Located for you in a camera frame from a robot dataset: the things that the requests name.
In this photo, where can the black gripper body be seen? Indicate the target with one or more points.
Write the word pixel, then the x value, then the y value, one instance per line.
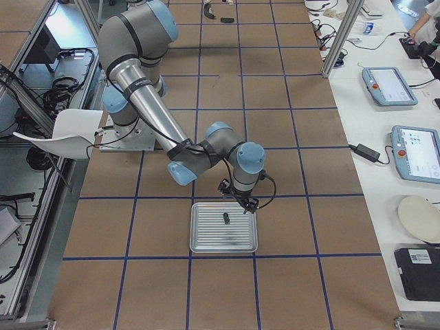
pixel 241 195

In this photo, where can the far blue teach pendant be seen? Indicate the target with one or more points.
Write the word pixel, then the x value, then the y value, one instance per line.
pixel 388 87

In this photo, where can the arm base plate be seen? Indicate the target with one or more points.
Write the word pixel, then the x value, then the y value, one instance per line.
pixel 137 136

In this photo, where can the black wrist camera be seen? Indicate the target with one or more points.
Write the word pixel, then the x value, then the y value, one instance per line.
pixel 224 187

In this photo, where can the person at desk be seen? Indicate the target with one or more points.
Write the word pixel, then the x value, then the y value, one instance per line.
pixel 424 31

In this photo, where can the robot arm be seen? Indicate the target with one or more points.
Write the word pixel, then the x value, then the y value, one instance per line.
pixel 130 45

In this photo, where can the round beige plate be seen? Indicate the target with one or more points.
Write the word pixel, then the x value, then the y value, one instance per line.
pixel 420 218

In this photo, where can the near blue teach pendant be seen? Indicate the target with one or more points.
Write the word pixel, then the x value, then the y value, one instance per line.
pixel 416 153

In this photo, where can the blue teach pendant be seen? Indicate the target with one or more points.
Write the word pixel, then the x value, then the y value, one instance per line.
pixel 416 153
pixel 388 87

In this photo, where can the black power adapter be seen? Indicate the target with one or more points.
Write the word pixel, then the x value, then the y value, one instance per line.
pixel 365 152

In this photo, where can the white plastic chair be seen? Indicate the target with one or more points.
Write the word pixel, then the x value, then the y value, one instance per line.
pixel 73 132

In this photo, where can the silver ribbed metal tray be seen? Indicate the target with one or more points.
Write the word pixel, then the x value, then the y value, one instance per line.
pixel 209 234

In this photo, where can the small black rectangular pad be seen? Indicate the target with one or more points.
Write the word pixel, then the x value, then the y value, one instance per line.
pixel 227 20

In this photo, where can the black box with label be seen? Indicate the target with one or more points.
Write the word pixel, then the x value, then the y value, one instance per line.
pixel 419 272

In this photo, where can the curved brake shoe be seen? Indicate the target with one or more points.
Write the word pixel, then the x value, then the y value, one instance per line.
pixel 207 11

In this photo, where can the aluminium frame post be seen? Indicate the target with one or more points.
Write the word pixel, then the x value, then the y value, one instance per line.
pixel 345 27

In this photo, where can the black controller on desk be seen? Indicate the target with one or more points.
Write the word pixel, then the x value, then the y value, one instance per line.
pixel 412 49

